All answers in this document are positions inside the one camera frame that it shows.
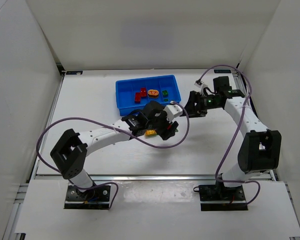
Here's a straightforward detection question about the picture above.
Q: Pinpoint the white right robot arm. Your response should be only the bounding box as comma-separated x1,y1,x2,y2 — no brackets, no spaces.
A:
185,76,282,188

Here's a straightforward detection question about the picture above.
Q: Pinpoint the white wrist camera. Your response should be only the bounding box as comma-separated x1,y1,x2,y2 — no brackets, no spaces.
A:
163,101,183,122
194,79,208,95

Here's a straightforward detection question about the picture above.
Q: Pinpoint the small green lego brick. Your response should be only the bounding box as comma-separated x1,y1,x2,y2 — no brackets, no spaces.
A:
161,90,169,98

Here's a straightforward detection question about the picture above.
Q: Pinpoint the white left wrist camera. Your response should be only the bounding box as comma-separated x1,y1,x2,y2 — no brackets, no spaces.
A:
163,101,183,122

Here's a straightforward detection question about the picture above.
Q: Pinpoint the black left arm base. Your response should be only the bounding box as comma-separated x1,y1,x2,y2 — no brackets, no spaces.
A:
63,182,118,210

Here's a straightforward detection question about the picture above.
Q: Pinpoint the aluminium frame rail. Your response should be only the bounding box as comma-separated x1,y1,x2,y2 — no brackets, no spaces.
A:
31,170,277,182

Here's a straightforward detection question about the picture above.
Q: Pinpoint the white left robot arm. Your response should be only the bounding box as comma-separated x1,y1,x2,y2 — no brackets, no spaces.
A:
50,101,183,193

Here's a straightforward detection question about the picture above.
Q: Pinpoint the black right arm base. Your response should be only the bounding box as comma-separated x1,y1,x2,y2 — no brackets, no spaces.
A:
193,181,248,212

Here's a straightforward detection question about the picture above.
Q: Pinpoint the yellow lego brick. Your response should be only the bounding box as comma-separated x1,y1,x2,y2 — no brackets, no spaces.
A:
144,129,158,138

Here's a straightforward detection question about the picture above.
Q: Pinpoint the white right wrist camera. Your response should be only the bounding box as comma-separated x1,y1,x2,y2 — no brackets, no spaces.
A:
194,79,208,95

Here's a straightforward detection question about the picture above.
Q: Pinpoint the red green lego block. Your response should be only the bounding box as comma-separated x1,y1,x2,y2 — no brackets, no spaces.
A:
166,122,179,132

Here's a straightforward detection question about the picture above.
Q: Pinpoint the orange round lego piece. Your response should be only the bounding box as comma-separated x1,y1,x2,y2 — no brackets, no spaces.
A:
147,89,160,99

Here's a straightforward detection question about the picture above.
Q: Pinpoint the red lego brick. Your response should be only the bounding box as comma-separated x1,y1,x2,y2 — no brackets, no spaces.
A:
140,87,148,98
134,92,142,104

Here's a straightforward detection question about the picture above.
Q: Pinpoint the blue plastic sorting tray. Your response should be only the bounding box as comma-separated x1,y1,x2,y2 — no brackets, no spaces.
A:
115,75,181,116

